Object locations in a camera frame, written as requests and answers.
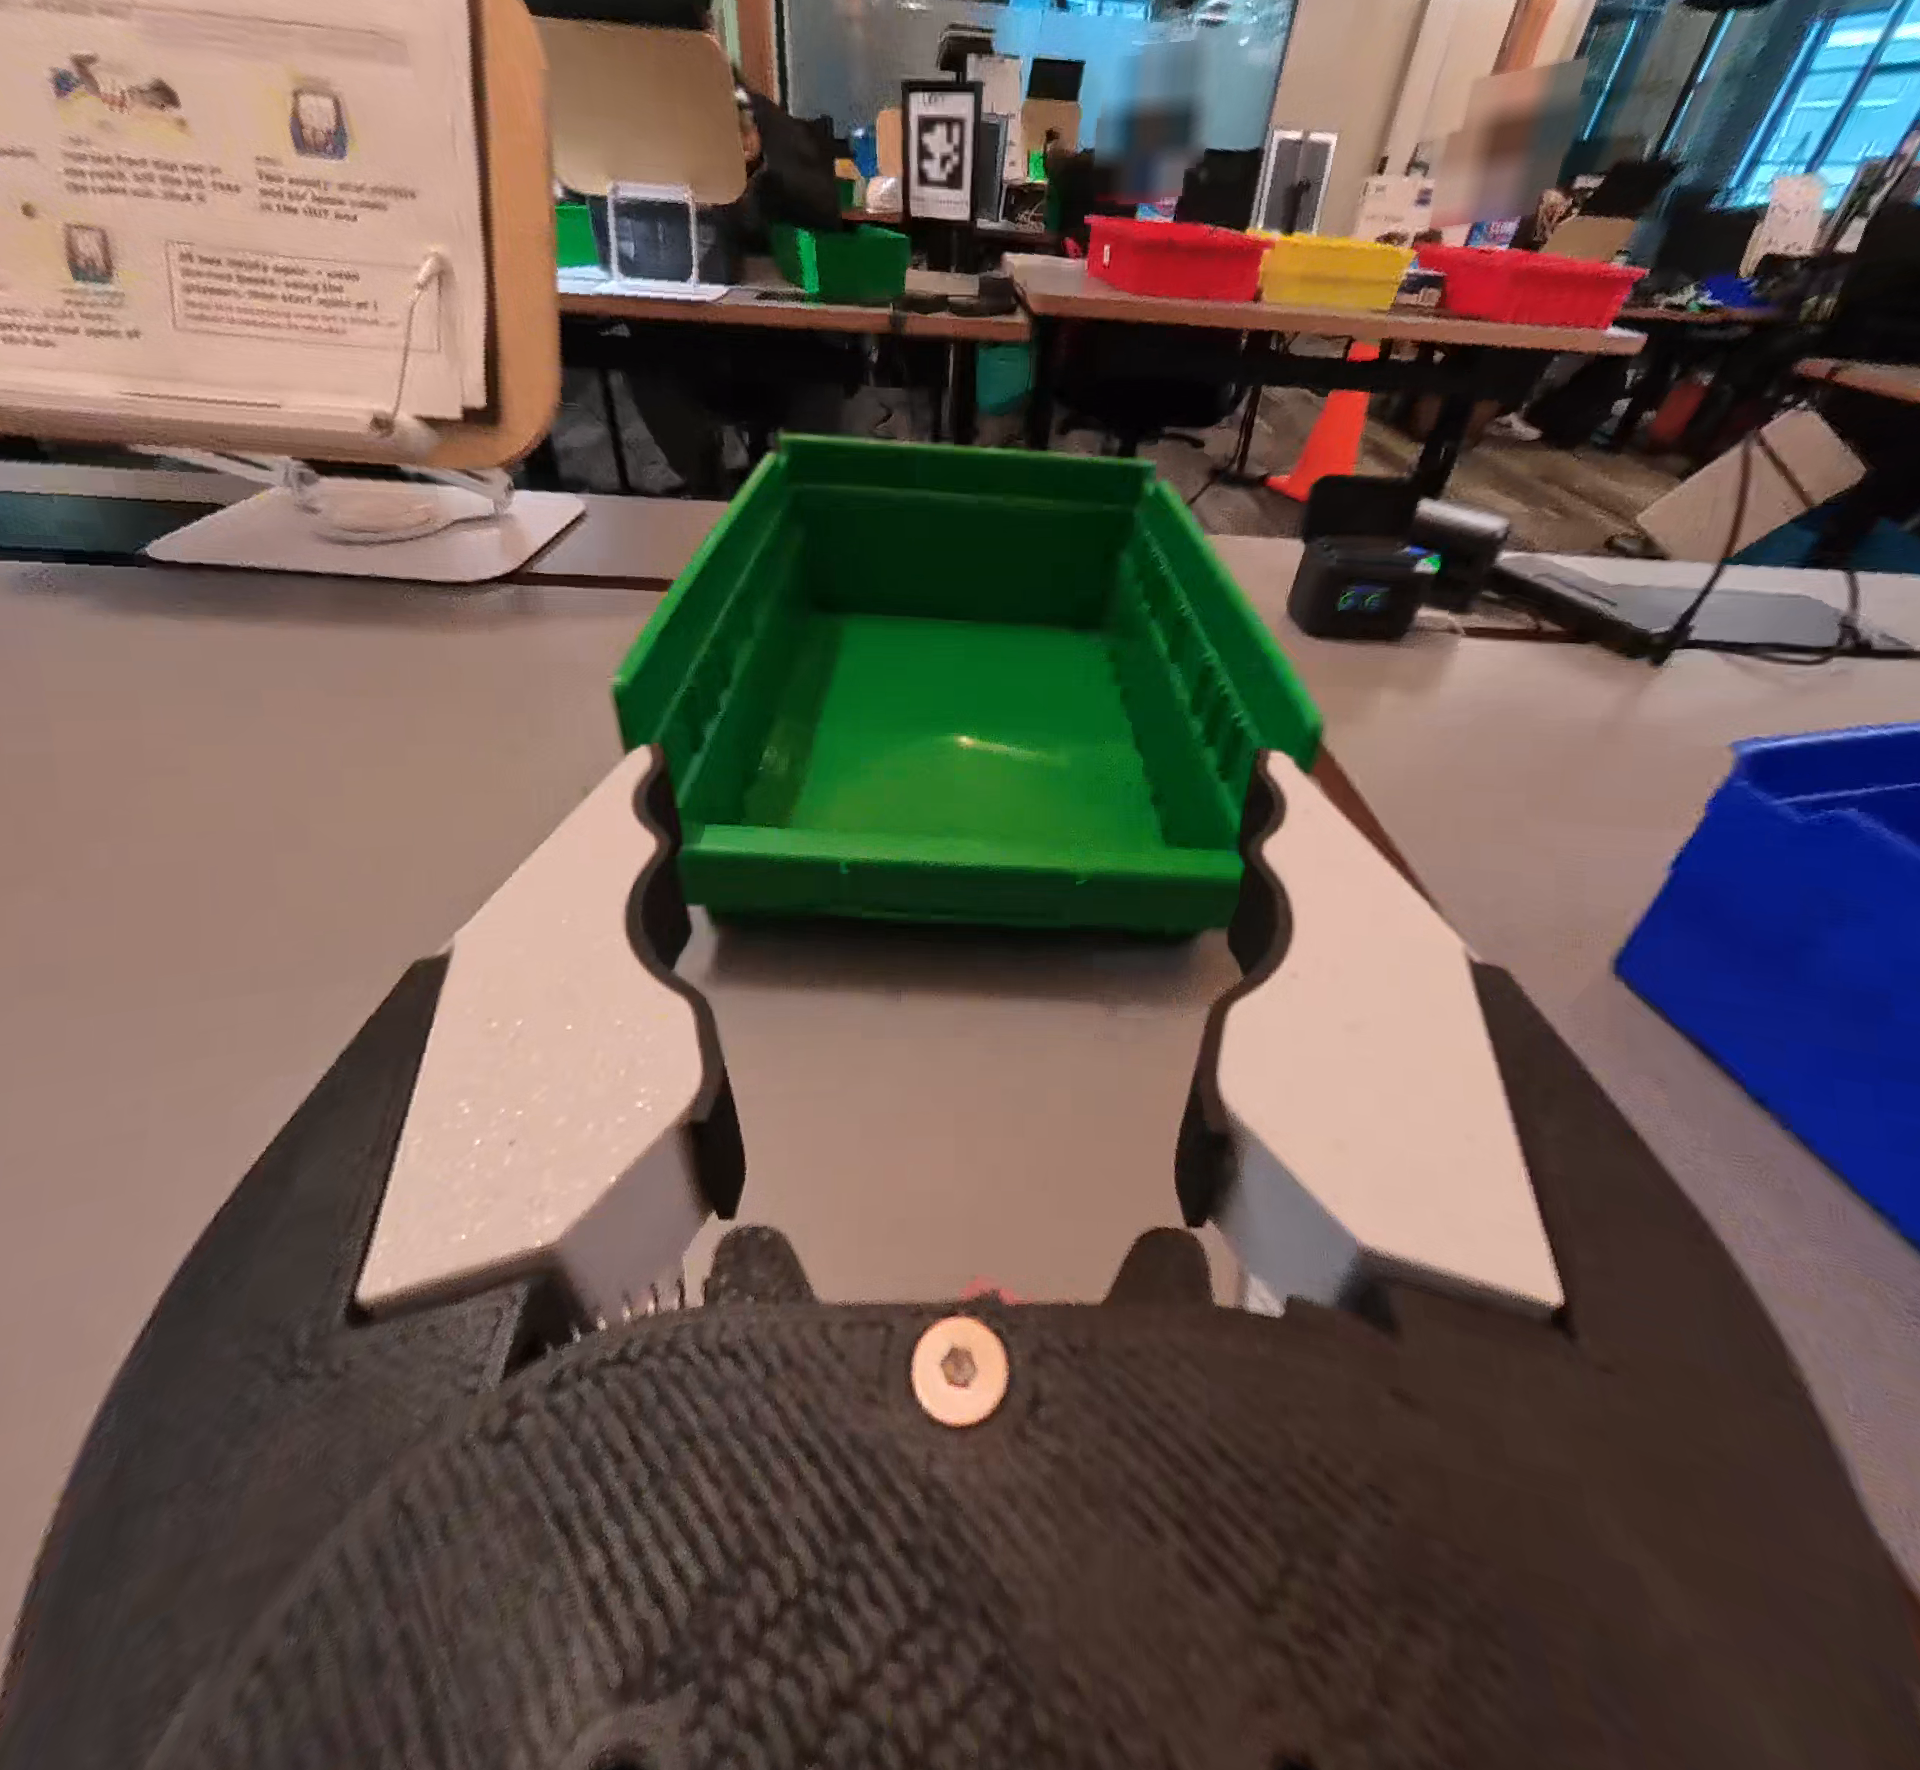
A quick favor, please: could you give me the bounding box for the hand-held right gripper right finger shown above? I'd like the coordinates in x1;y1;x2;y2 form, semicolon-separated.
1174;754;1566;1319

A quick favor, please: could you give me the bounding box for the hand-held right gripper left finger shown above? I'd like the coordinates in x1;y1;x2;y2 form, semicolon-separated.
355;745;746;1338

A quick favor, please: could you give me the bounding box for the green plastic bin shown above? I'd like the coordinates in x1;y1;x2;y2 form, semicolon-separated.
611;433;1325;938

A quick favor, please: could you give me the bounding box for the grey desk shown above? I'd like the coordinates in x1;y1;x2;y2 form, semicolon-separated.
0;563;1480;1651

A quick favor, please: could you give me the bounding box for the grey adjoining table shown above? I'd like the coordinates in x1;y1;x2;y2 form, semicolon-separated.
1201;532;1920;1366

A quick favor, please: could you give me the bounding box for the blue plastic bin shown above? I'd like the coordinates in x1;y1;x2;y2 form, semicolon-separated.
1614;724;1920;1250

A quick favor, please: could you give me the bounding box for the black box with lit display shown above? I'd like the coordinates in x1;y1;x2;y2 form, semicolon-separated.
1287;532;1438;644

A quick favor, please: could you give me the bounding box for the small black box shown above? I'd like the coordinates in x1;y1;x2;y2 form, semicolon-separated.
1411;498;1513;602

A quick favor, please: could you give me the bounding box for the black flat pad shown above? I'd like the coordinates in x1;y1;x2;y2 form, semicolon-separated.
1492;552;1884;662

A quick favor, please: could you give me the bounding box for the orange cone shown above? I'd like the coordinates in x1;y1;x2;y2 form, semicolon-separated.
1268;387;1376;506

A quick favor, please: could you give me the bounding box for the white panel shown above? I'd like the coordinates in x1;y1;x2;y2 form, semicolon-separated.
1635;407;1870;566

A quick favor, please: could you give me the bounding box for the row of red yellow bins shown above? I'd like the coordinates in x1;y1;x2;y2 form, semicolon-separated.
1008;255;1648;357

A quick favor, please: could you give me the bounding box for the background wooden table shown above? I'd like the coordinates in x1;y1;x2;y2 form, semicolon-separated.
1792;357;1920;409
559;270;1033;341

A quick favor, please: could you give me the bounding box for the yellow plastic bin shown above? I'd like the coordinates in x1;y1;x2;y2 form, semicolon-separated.
1258;233;1419;313

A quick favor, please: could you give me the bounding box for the wooden instruction board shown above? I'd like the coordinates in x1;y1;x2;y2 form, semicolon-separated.
0;0;561;472

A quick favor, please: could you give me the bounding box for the wooden board on stand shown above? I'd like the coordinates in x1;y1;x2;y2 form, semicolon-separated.
532;14;747;209

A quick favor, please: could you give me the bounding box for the black cable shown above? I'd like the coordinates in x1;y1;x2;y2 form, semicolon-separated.
1646;427;1781;668

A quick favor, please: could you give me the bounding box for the white wire stand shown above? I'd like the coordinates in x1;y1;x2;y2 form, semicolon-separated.
603;179;731;300

